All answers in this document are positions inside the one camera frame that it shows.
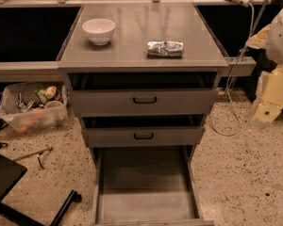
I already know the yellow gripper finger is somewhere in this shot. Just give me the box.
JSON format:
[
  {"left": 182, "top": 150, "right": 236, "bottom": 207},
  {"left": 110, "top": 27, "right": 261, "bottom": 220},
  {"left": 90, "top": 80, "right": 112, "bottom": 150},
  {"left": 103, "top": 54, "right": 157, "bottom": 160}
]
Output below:
[
  {"left": 246, "top": 24, "right": 271, "bottom": 49},
  {"left": 250, "top": 64, "right": 283, "bottom": 128}
]

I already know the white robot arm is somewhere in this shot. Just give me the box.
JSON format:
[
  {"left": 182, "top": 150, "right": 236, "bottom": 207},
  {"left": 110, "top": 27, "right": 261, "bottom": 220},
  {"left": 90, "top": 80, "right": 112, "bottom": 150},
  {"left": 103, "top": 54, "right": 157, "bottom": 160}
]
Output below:
[{"left": 246, "top": 9, "right": 283, "bottom": 128}]

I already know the grey drawer cabinet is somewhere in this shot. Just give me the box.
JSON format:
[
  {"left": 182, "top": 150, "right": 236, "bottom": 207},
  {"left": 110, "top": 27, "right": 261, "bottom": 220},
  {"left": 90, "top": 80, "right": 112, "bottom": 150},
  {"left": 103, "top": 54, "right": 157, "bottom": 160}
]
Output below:
[{"left": 58, "top": 2, "right": 227, "bottom": 158}]

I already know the grey bottom drawer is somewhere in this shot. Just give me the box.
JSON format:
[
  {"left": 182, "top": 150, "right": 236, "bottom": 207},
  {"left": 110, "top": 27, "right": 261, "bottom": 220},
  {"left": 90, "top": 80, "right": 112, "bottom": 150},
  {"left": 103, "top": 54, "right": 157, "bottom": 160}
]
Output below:
[{"left": 92, "top": 146, "right": 215, "bottom": 226}]

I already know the grey drawer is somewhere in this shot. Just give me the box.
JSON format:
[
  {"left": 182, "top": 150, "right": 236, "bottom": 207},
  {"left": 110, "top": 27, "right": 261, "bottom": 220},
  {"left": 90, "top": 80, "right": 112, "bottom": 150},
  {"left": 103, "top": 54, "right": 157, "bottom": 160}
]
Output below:
[
  {"left": 67, "top": 73, "right": 218, "bottom": 117},
  {"left": 92, "top": 146, "right": 215, "bottom": 226},
  {"left": 82, "top": 114, "right": 204, "bottom": 148}
]

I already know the grey top drawer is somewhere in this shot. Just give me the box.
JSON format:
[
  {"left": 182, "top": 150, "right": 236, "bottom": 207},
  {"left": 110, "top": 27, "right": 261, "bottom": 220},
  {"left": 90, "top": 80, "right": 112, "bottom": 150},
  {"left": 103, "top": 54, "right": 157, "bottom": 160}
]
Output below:
[{"left": 67, "top": 73, "right": 218, "bottom": 117}]

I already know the grey middle drawer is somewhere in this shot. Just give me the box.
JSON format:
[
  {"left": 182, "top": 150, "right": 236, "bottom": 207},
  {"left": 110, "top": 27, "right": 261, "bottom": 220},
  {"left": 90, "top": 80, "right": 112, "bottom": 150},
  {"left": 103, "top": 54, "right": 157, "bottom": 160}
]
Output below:
[{"left": 82, "top": 114, "right": 204, "bottom": 148}]

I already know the white ceramic bowl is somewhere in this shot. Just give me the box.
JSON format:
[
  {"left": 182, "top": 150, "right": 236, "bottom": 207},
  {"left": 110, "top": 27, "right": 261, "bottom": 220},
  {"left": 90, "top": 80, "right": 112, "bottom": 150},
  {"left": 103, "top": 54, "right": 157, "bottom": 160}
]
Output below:
[{"left": 82, "top": 19, "right": 116, "bottom": 45}]

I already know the metal rod on floor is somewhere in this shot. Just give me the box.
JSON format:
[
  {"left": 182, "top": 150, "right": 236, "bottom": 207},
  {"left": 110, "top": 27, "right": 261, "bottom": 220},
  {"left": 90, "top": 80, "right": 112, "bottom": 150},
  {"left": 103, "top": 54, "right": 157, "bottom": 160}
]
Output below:
[{"left": 13, "top": 147, "right": 53, "bottom": 161}]

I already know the clear plastic bin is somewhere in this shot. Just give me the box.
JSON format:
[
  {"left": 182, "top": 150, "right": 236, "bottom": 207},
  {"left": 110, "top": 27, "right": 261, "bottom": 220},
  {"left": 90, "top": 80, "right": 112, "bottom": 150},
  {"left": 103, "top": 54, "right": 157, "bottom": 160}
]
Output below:
[{"left": 0, "top": 82, "right": 69, "bottom": 133}]

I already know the black chair base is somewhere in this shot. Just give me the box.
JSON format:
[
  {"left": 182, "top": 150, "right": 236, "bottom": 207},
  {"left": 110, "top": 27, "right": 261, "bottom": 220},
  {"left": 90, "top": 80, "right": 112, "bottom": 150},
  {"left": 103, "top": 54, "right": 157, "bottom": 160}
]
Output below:
[{"left": 0, "top": 154, "right": 82, "bottom": 226}]

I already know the white cable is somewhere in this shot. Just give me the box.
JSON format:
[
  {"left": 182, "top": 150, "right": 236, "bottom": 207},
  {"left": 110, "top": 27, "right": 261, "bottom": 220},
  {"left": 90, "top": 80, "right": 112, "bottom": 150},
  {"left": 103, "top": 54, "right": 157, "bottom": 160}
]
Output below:
[{"left": 209, "top": 2, "right": 256, "bottom": 137}]

